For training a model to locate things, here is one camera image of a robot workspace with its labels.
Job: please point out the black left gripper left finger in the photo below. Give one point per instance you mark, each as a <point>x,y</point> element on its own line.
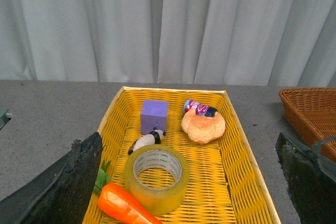
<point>61,193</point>

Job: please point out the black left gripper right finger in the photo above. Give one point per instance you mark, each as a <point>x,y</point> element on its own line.
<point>310,177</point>

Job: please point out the yellow packing tape roll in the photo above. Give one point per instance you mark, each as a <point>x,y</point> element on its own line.
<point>157,177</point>

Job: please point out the brown wicker basket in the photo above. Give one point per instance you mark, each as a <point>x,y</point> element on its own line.
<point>311,111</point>

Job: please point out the orange plastic carrot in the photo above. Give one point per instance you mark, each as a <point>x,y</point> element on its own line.
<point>117,202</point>

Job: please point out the grey object at table edge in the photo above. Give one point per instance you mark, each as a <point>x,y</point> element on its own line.
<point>5,117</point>

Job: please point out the small panda figurine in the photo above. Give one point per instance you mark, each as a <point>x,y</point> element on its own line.
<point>154,137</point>

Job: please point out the toy bread bun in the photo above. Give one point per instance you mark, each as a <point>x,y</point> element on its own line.
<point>202,129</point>

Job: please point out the purple cube block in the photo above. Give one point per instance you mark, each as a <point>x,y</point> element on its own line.
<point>153,115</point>

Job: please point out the small red drink can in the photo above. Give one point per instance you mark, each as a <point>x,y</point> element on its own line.
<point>200,109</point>

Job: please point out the grey pleated curtain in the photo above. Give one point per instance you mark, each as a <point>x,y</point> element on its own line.
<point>247,42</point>

